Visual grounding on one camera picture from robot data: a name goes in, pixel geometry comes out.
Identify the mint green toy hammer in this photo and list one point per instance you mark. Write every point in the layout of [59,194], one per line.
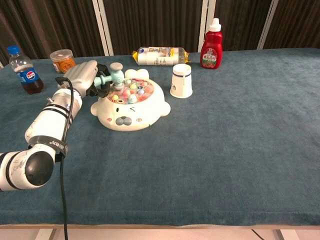
[116,77]

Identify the white paper cup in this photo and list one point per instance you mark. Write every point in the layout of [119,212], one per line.
[181,82]

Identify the Pepsi cola bottle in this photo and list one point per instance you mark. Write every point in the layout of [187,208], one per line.
[28,75]

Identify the blue table cloth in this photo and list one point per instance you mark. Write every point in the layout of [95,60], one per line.
[200,155]

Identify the white partition post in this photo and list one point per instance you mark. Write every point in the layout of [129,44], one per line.
[203,20]
[103,27]
[267,25]
[1,65]

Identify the clear jar orange contents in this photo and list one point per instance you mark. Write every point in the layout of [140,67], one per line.
[61,58]

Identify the white seal whack-a-mole toy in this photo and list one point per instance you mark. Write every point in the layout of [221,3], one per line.
[135,112]

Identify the white table leg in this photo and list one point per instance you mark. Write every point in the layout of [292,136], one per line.
[45,234]
[288,235]

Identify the yellow white snack package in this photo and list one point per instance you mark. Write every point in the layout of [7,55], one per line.
[157,57]

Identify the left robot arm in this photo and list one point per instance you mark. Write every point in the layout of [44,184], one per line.
[47,125]

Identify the red ketchup squeeze bottle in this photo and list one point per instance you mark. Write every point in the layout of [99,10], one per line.
[211,47]

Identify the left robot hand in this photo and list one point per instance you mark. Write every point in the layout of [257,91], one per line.
[81,75]

